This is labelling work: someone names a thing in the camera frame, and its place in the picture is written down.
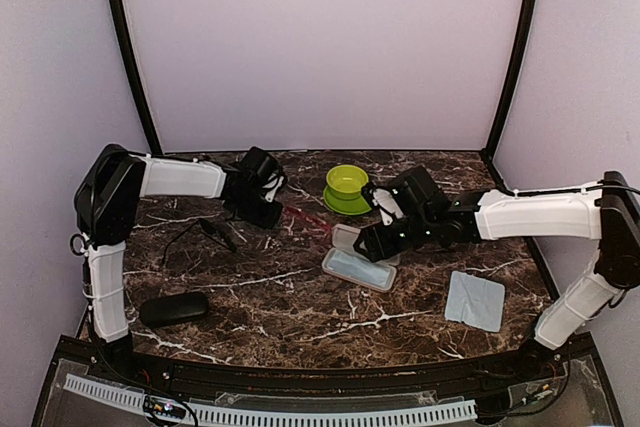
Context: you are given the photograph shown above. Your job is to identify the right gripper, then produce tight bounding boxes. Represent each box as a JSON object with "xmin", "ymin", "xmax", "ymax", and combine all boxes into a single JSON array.
[{"xmin": 355, "ymin": 211, "xmax": 436, "ymax": 262}]

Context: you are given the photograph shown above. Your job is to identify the blue cleaning cloth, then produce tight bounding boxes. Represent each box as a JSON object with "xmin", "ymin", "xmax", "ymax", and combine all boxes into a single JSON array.
[
  {"xmin": 324, "ymin": 251, "xmax": 396, "ymax": 291},
  {"xmin": 444, "ymin": 271, "xmax": 505, "ymax": 333}
]

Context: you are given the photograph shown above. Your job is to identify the pink glasses case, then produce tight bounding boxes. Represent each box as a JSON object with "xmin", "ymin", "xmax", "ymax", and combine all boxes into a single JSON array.
[{"xmin": 321, "ymin": 224, "xmax": 400, "ymax": 292}]

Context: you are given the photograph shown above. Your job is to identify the pink sunglasses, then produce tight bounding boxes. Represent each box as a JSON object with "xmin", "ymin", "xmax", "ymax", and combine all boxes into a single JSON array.
[{"xmin": 281, "ymin": 206, "xmax": 332, "ymax": 238}]

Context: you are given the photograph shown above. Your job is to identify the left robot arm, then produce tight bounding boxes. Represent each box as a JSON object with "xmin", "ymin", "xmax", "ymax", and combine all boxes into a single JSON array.
[{"xmin": 70, "ymin": 144, "xmax": 287, "ymax": 383}]

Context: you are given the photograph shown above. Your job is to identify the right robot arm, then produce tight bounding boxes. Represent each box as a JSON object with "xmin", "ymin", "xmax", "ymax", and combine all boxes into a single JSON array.
[{"xmin": 353, "ymin": 166, "xmax": 639, "ymax": 381}]

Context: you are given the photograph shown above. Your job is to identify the black sunglasses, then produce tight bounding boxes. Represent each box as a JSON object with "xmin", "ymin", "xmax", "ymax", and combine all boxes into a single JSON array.
[{"xmin": 161, "ymin": 218, "xmax": 238, "ymax": 264}]

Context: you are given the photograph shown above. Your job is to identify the green plate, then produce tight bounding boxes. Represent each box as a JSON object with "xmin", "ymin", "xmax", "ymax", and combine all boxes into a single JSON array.
[{"xmin": 323, "ymin": 185, "xmax": 372, "ymax": 216}]

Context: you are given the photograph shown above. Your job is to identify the green bowl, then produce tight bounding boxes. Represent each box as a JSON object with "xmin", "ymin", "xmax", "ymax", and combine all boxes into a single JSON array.
[{"xmin": 326, "ymin": 164, "xmax": 369, "ymax": 200}]

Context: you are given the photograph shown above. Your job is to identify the black glasses case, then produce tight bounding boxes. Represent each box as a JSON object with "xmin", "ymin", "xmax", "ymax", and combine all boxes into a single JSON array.
[{"xmin": 139, "ymin": 292, "xmax": 209, "ymax": 329}]

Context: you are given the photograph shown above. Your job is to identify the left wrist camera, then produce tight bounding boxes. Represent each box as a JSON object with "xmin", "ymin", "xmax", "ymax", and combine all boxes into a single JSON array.
[{"xmin": 260, "ymin": 168, "xmax": 288, "ymax": 203}]

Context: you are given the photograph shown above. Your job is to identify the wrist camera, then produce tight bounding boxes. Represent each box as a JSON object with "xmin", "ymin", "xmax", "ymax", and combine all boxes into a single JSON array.
[
  {"xmin": 361, "ymin": 182, "xmax": 404, "ymax": 226},
  {"xmin": 260, "ymin": 168, "xmax": 288, "ymax": 203}
]

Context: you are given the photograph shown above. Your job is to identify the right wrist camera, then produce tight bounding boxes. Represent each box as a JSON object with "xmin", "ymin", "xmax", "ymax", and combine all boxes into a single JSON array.
[{"xmin": 361, "ymin": 182, "xmax": 404, "ymax": 226}]

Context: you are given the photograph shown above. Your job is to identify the white slotted cable duct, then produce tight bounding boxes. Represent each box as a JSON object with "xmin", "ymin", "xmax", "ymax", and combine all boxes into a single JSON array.
[{"xmin": 63, "ymin": 374, "xmax": 477, "ymax": 426}]

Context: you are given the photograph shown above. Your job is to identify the black front rail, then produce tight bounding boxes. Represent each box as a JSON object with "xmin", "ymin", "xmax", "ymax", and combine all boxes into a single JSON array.
[{"xmin": 54, "ymin": 334, "xmax": 596, "ymax": 403}]

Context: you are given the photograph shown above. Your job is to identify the left black frame post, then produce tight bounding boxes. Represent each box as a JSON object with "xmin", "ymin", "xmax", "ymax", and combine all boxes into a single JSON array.
[{"xmin": 108, "ymin": 0, "xmax": 163, "ymax": 155}]

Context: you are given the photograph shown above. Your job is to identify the black frame post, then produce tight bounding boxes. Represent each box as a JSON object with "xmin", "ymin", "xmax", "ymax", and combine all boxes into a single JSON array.
[
  {"xmin": 485, "ymin": 0, "xmax": 536, "ymax": 158},
  {"xmin": 108, "ymin": 0, "xmax": 163, "ymax": 155}
]

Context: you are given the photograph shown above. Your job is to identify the right black frame post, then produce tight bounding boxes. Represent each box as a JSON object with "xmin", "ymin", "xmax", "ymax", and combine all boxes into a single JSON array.
[{"xmin": 485, "ymin": 0, "xmax": 536, "ymax": 158}]

